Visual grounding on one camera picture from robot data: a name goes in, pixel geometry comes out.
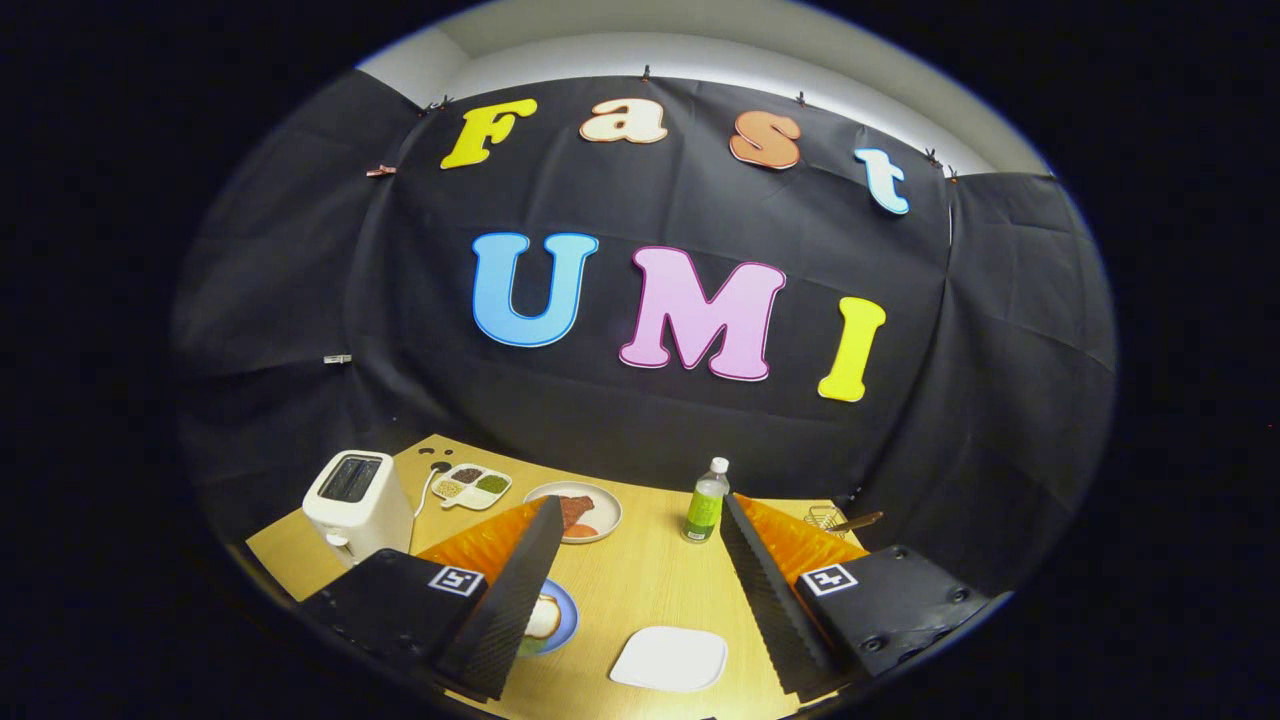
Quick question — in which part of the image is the white toaster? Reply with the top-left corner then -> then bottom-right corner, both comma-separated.
302,450 -> 415,569

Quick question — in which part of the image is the white square plate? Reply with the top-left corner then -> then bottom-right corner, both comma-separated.
609,626 -> 729,693

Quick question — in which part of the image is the white divided bean dish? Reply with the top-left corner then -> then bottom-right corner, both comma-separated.
431,463 -> 513,511

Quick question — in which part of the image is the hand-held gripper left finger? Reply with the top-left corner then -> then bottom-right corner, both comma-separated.
297,495 -> 566,703

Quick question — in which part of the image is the black backdrop cloth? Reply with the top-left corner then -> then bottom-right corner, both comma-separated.
170,70 -> 1118,601

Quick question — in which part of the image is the browned toast slice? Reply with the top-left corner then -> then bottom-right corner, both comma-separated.
523,593 -> 562,641

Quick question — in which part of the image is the green label plastic bottle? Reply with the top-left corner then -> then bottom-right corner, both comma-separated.
682,457 -> 731,544

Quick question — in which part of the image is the white toaster cable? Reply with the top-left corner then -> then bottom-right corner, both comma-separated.
412,462 -> 446,519

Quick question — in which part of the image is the white round plate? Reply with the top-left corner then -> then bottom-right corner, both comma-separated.
524,481 -> 623,545

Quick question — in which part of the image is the wire basket with wooden handle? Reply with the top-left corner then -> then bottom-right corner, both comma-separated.
803,505 -> 885,536

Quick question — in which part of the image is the blue round plate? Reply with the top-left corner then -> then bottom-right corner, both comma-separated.
517,578 -> 580,658

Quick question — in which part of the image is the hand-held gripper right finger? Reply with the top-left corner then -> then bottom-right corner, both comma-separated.
720,492 -> 1011,706

